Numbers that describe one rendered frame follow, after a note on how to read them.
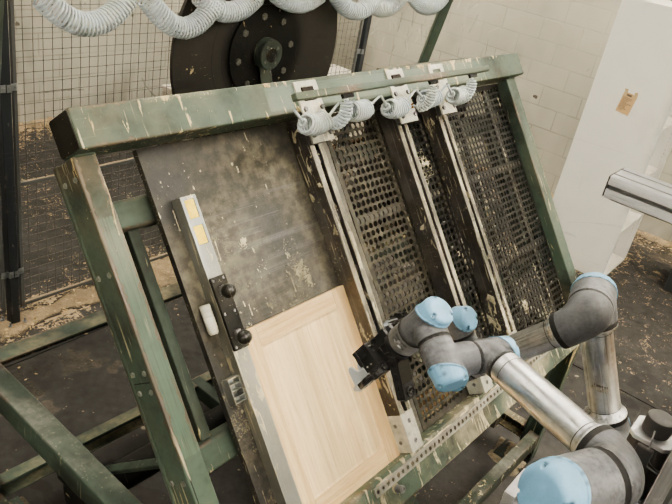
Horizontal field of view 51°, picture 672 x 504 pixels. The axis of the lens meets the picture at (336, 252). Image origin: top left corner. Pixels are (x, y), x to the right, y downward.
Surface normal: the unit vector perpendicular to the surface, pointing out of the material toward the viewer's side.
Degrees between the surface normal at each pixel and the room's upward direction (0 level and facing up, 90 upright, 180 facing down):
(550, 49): 90
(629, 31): 90
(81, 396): 0
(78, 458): 0
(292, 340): 53
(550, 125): 90
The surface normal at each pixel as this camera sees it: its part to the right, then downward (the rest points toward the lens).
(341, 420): 0.70, -0.19
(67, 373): 0.18, -0.87
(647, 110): -0.62, 0.27
